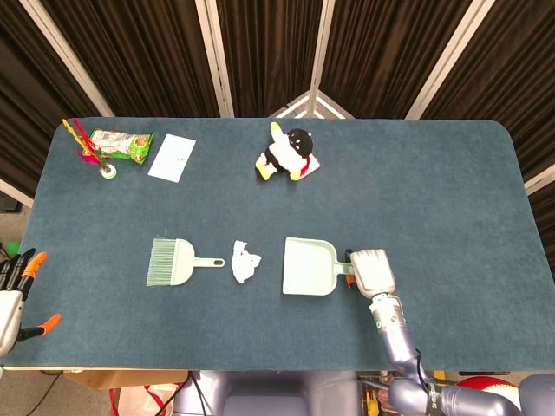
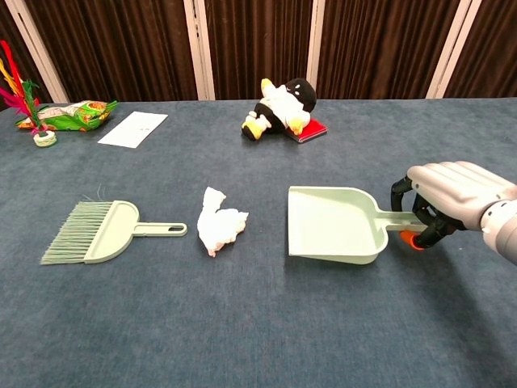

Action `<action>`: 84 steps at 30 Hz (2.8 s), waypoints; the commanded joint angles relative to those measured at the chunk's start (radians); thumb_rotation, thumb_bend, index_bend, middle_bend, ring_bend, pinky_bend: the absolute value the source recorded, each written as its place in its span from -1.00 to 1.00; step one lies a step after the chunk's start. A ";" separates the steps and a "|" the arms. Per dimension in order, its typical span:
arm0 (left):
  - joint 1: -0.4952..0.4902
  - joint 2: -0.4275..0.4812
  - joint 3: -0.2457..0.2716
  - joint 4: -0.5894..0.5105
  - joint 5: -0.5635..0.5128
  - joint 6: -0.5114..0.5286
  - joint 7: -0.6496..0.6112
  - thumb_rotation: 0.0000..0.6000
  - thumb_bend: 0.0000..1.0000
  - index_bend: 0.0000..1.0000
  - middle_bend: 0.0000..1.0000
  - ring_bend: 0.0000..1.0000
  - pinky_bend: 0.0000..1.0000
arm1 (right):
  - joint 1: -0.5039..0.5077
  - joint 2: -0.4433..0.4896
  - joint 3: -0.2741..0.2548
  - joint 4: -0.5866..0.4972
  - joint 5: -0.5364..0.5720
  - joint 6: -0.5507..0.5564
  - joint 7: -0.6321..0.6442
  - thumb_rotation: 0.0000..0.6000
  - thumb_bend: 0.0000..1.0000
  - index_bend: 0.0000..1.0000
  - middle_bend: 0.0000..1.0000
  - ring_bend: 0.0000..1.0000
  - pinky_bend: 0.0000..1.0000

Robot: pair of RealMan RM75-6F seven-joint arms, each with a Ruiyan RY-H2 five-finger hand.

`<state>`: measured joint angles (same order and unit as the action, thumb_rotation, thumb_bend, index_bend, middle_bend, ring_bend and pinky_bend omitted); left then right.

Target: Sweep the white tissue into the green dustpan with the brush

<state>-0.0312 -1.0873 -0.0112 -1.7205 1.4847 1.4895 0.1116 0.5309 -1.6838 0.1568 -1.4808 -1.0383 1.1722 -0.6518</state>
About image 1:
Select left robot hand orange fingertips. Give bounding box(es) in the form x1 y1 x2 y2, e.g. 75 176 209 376
0 249 63 357

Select black torso cable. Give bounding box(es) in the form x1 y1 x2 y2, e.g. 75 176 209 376
175 371 206 416

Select grey robot torso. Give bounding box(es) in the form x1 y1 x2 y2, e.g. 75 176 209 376
173 370 359 416

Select black white penguin plush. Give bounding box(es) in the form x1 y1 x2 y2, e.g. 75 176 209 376
254 121 315 182

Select metal wire cart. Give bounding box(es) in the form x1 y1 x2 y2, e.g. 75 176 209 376
357 371 452 416

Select brown pleated folding screen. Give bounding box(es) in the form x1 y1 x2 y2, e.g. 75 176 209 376
0 0 555 226

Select right robot hand silver back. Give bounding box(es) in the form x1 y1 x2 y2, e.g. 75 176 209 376
344 248 398 300

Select mint green hand broom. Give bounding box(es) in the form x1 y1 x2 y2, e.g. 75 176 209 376
146 237 226 288

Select blue table mat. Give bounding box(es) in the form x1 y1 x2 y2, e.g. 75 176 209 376
0 116 555 372

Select black box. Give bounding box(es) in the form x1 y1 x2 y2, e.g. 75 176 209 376
0 192 23 214

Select brown cardboard box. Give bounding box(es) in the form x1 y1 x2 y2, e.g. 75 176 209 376
64 369 190 391

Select green snack bag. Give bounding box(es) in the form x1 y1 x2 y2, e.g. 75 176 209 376
88 127 155 166

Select colourful feather shuttlecock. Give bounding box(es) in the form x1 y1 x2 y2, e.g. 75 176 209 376
62 117 118 180

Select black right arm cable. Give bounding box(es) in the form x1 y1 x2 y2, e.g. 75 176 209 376
413 348 435 392

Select red and white ball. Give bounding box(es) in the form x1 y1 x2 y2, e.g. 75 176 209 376
457 375 524 400

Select mint green dustpan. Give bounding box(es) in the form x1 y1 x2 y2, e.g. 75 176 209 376
282 236 357 296

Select white tissue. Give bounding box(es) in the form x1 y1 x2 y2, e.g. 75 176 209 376
231 239 263 285

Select white red plastic bag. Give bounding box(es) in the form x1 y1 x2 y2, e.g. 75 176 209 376
108 383 186 416

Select white paper envelope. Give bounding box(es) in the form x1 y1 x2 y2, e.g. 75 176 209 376
147 133 197 184

